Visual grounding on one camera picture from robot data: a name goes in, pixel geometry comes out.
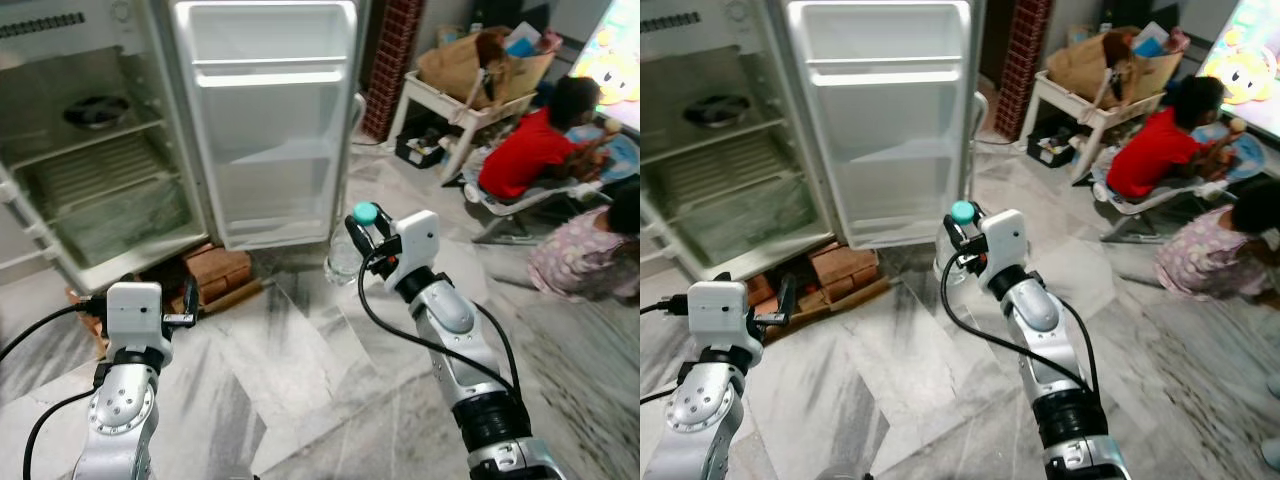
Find clear bottle with teal cap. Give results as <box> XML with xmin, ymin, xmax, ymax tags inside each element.
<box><xmin>323</xmin><ymin>202</ymin><xmax>383</xmax><ymax>288</ymax></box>
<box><xmin>933</xmin><ymin>200</ymin><xmax>979</xmax><ymax>288</ymax></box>

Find clear fridge crisper drawer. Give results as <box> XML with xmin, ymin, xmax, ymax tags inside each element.
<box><xmin>50</xmin><ymin>178</ymin><xmax>196</xmax><ymax>269</ymax></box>
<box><xmin>690</xmin><ymin>178</ymin><xmax>826</xmax><ymax>269</ymax></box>

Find silver fridge door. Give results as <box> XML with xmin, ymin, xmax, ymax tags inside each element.
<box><xmin>165</xmin><ymin>0</ymin><xmax>363</xmax><ymax>252</ymax></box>
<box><xmin>785</xmin><ymin>0</ymin><xmax>986</xmax><ymax>251</ymax></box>

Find silver mini fridge body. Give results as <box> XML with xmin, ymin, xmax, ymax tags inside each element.
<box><xmin>0</xmin><ymin>0</ymin><xmax>213</xmax><ymax>298</ymax></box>
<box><xmin>640</xmin><ymin>0</ymin><xmax>836</xmax><ymax>283</ymax></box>

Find black plastic bin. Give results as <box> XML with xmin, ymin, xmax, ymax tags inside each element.
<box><xmin>1026</xmin><ymin>118</ymin><xmax>1083</xmax><ymax>169</ymax></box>
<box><xmin>394</xmin><ymin>115</ymin><xmax>453</xmax><ymax>169</ymax></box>

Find white table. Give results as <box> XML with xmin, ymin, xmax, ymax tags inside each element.
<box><xmin>385</xmin><ymin>68</ymin><xmax>557</xmax><ymax>187</ymax></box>
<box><xmin>1020</xmin><ymin>68</ymin><xmax>1186</xmax><ymax>186</ymax></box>

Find child in red shirt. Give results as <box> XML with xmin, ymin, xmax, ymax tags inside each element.
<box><xmin>477</xmin><ymin>75</ymin><xmax>613</xmax><ymax>201</ymax></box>
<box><xmin>1105</xmin><ymin>75</ymin><xmax>1249</xmax><ymax>201</ymax></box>

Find grey baby bouncer seat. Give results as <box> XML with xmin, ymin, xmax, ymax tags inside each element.
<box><xmin>460</xmin><ymin>125</ymin><xmax>641</xmax><ymax>247</ymax></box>
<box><xmin>1090</xmin><ymin>130</ymin><xmax>1280</xmax><ymax>246</ymax></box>

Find brown paper bag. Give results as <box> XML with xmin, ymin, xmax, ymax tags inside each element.
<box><xmin>1045</xmin><ymin>28</ymin><xmax>1186</xmax><ymax>106</ymax></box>
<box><xmin>415</xmin><ymin>28</ymin><xmax>557</xmax><ymax>109</ymax></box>

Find child in pink floral dress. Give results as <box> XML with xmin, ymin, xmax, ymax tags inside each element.
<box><xmin>1153</xmin><ymin>178</ymin><xmax>1280</xmax><ymax>301</ymax></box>
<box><xmin>527</xmin><ymin>180</ymin><xmax>641</xmax><ymax>306</ymax></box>

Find black bowl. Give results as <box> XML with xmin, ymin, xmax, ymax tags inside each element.
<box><xmin>63</xmin><ymin>94</ymin><xmax>131</xmax><ymax>132</ymax></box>
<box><xmin>685</xmin><ymin>94</ymin><xmax>751</xmax><ymax>129</ymax></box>

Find blue white packet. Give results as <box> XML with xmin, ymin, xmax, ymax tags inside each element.
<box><xmin>1133</xmin><ymin>22</ymin><xmax>1171</xmax><ymax>58</ymax></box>
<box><xmin>503</xmin><ymin>22</ymin><xmax>543</xmax><ymax>58</ymax></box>

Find colourful cartoon printed mat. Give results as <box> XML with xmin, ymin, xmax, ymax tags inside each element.
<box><xmin>570</xmin><ymin>0</ymin><xmax>641</xmax><ymax>106</ymax></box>
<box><xmin>1198</xmin><ymin>0</ymin><xmax>1280</xmax><ymax>106</ymax></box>

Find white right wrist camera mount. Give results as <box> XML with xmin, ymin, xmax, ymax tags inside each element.
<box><xmin>984</xmin><ymin>209</ymin><xmax>1029</xmax><ymax>276</ymax></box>
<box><xmin>396</xmin><ymin>210</ymin><xmax>442</xmax><ymax>291</ymax></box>

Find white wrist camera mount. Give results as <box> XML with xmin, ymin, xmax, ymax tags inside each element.
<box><xmin>984</xmin><ymin>209</ymin><xmax>1029</xmax><ymax>276</ymax></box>
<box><xmin>396</xmin><ymin>210</ymin><xmax>442</xmax><ymax>291</ymax></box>
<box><xmin>687</xmin><ymin>281</ymin><xmax>751</xmax><ymax>351</ymax></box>
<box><xmin>106</xmin><ymin>281</ymin><xmax>165</xmax><ymax>353</ymax></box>

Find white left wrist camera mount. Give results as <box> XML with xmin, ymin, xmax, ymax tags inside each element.
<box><xmin>106</xmin><ymin>281</ymin><xmax>165</xmax><ymax>353</ymax></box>
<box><xmin>687</xmin><ymin>281</ymin><xmax>751</xmax><ymax>351</ymax></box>

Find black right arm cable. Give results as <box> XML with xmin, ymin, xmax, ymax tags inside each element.
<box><xmin>357</xmin><ymin>248</ymin><xmax>521</xmax><ymax>396</ymax></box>
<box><xmin>940</xmin><ymin>250</ymin><xmax>1101</xmax><ymax>396</ymax></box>

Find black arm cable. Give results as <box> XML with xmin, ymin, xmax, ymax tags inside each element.
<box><xmin>357</xmin><ymin>248</ymin><xmax>521</xmax><ymax>396</ymax></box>
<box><xmin>0</xmin><ymin>295</ymin><xmax>109</xmax><ymax>480</ymax></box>
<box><xmin>940</xmin><ymin>250</ymin><xmax>1101</xmax><ymax>396</ymax></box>
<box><xmin>640</xmin><ymin>292</ymin><xmax>691</xmax><ymax>406</ymax></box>

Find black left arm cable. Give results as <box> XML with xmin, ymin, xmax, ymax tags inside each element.
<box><xmin>640</xmin><ymin>292</ymin><xmax>691</xmax><ymax>406</ymax></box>
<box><xmin>0</xmin><ymin>295</ymin><xmax>109</xmax><ymax>480</ymax></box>

